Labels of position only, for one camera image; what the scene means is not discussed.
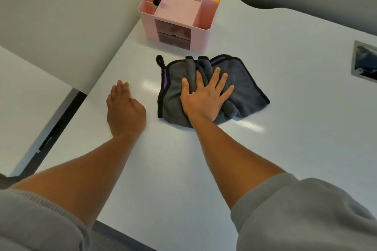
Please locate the person's right hand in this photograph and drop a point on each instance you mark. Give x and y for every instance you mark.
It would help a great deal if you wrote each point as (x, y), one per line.
(203, 103)

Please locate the person's left hand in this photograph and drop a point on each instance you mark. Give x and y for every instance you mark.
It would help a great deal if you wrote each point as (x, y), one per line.
(125, 114)

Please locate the person's right little finger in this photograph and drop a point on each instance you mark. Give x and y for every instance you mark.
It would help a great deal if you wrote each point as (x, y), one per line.
(227, 92)

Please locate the person's right thumb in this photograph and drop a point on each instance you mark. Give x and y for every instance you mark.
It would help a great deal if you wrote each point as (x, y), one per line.
(185, 89)

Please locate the person's left thumb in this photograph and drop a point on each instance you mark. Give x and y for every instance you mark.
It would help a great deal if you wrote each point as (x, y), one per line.
(137, 106)

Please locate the person's right middle finger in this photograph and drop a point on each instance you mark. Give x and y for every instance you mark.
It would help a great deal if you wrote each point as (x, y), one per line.
(214, 78)

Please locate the grey microfibre cloth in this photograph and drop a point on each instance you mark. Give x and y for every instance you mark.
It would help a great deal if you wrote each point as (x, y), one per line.
(244, 89)

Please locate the person's right forearm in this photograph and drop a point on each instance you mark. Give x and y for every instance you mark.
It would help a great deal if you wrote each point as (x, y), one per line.
(232, 159)

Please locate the person's left forearm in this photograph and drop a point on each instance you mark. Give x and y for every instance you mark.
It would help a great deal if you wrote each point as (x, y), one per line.
(79, 177)

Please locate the pink desk organiser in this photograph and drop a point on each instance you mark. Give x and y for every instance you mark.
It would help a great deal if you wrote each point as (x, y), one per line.
(179, 15)

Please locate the grey desk partition panel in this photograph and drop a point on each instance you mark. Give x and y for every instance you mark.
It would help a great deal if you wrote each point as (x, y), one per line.
(67, 21)

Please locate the white adjacent desk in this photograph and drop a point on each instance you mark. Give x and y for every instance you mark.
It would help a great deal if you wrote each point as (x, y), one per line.
(26, 112)

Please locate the grey right sleeve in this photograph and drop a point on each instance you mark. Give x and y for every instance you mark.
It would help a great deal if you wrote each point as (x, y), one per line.
(306, 215)

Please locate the grey sleeve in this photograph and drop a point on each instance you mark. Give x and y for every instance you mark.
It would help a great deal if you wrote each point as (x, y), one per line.
(38, 224)
(306, 215)

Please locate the grey left sleeve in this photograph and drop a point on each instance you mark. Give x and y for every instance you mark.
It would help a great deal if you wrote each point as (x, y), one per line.
(38, 224)

